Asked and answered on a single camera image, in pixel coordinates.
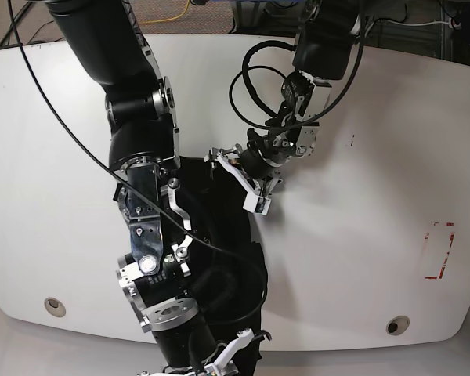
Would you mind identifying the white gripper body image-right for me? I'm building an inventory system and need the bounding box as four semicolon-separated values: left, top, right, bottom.
204;143;282;214

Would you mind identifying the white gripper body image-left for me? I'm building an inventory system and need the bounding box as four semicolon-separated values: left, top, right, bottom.
139;328;272;376

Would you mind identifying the black t-shirt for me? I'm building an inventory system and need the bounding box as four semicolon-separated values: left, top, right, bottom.
147;157;268;375

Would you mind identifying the black robot arm image-left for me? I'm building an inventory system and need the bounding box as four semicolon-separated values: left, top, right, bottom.
46;1;269;375

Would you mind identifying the red tape rectangle marking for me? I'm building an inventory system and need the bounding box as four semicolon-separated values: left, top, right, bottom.
421;222;456;280

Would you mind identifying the wrist camera board image-right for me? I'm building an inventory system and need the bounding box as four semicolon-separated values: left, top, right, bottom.
255;197;271;215

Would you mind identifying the right table cable grommet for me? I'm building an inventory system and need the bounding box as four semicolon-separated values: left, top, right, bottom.
386;316;410;336

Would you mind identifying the table cable grommet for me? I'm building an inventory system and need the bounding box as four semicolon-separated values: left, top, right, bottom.
44;298;67;318
386;316;410;336

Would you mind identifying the left table cable grommet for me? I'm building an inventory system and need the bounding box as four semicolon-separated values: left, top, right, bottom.
44;298;67;318

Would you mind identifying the yellow cable on floor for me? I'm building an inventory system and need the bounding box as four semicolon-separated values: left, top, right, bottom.
140;0;192;25

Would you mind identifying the white cable on floor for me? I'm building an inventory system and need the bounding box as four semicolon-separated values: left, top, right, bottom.
395;18;451;28

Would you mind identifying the black cable on floor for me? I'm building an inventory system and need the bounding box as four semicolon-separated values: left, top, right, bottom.
25;21;58;44

